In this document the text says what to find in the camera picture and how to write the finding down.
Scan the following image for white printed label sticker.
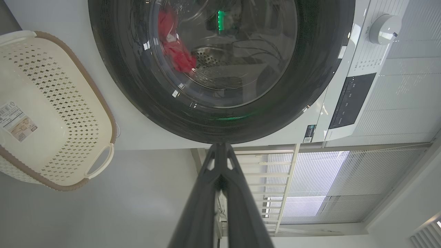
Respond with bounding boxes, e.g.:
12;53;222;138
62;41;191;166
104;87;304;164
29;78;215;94
0;102;38;142

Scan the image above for small black QR sticker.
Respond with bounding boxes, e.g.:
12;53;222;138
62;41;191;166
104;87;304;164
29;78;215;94
303;125;317;143

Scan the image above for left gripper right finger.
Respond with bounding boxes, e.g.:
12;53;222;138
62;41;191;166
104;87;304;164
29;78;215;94
220;143;275;248

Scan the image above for cream perforated laundry basket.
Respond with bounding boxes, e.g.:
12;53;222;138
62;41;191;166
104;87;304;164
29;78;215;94
0;30;117;192

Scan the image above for red garment with white trim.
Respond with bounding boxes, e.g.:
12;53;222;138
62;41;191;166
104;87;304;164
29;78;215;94
158;10;197;73

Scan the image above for black washing machine control panel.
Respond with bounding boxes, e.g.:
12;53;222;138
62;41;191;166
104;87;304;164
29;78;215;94
329;72;377;130

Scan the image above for dark round glass washer door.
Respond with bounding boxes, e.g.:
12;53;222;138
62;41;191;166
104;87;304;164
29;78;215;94
88;0;356;144

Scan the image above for silver washing machine dial knob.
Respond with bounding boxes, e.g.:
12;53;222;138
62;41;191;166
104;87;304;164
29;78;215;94
369;14;403;45

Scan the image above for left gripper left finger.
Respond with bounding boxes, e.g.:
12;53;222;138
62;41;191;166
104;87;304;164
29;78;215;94
168;143;223;248

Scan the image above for white metal railing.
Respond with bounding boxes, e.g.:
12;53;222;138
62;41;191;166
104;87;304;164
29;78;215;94
198;143;433;236

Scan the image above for white window blinds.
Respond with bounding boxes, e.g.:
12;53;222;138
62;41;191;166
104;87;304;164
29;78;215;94
265;148;428;224

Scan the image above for white front-load washing machine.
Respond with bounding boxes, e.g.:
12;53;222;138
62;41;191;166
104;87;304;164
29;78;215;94
3;0;441;150

